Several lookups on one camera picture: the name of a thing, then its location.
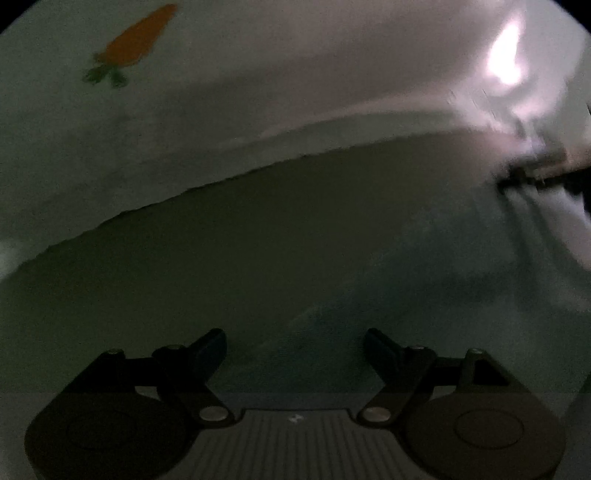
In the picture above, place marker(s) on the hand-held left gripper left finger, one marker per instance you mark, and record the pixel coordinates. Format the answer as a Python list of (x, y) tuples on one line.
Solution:
[(215, 351)]

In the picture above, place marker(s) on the white carrot print sheet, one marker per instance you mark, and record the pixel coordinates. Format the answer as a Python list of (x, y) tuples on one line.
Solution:
[(277, 69)]

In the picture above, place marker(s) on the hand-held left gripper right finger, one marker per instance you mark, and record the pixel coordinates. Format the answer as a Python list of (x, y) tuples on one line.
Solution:
[(376, 351)]

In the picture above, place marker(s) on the light blue denim garment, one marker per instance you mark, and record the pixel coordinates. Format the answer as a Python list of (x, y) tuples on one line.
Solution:
[(277, 258)]

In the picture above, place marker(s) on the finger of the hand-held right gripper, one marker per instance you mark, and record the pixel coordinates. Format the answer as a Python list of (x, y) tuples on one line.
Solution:
[(531, 175)]

